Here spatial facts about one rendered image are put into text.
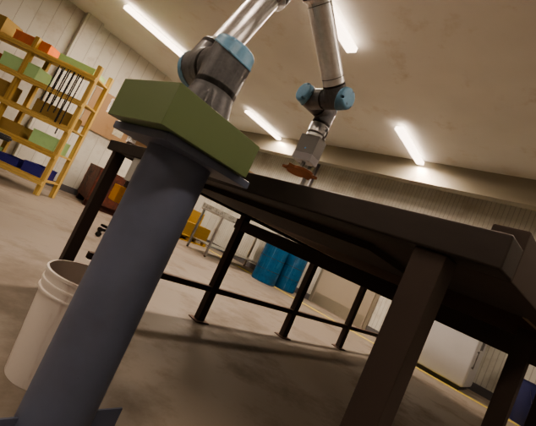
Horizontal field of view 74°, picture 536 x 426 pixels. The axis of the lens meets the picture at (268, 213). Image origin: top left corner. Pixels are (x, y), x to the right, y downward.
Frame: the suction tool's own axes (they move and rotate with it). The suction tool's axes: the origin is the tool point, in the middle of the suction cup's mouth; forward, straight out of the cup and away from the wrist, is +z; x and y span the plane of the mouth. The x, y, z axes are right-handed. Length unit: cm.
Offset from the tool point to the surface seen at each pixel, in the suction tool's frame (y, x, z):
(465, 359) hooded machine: -57, -472, 62
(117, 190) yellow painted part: 80, 16, 37
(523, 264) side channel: -76, 37, 14
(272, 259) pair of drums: 290, -469, 55
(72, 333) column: -4, 62, 66
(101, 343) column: -9, 57, 66
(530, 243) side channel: -76, 38, 11
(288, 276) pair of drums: 271, -522, 75
